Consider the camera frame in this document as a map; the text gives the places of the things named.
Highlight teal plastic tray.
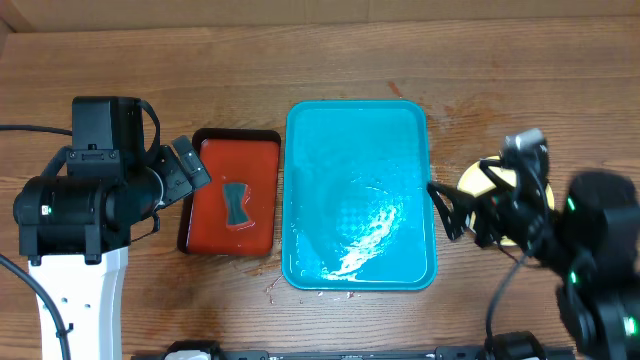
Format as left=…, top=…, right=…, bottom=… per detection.
left=281, top=100, right=438, bottom=291

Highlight yellow plate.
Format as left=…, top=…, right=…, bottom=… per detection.
left=457, top=156, right=555, bottom=248

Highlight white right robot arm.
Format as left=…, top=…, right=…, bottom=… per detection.
left=427, top=128, right=639, bottom=359

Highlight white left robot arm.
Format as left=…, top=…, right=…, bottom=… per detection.
left=13, top=136, right=211, bottom=359

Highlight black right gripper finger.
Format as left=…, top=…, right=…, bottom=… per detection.
left=427, top=182, right=475, bottom=241
left=501, top=128, right=549, bottom=184

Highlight red tray with black rim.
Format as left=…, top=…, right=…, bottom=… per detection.
left=177, top=128, right=281, bottom=257

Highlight dark hourglass sponge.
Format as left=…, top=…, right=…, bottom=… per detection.
left=223, top=182, right=251, bottom=228

